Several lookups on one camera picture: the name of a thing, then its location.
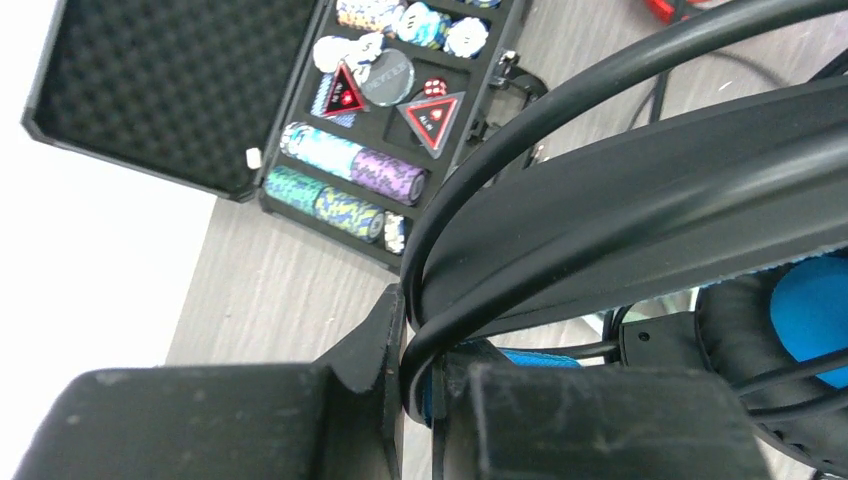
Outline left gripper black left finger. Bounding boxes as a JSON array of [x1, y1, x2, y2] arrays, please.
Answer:
[[16, 285, 406, 479]]

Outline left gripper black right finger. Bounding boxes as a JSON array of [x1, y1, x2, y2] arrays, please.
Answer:
[[440, 364, 770, 479]]

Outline blue black headphones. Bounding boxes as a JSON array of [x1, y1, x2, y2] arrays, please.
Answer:
[[400, 1, 847, 479]]

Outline black headphone cable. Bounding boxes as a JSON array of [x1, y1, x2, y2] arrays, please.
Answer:
[[625, 49, 790, 134]]

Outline red headphones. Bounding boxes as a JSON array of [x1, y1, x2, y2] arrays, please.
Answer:
[[642, 0, 703, 25]]

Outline black poker chip case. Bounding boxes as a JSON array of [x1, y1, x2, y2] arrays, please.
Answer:
[[22, 1, 547, 271]]

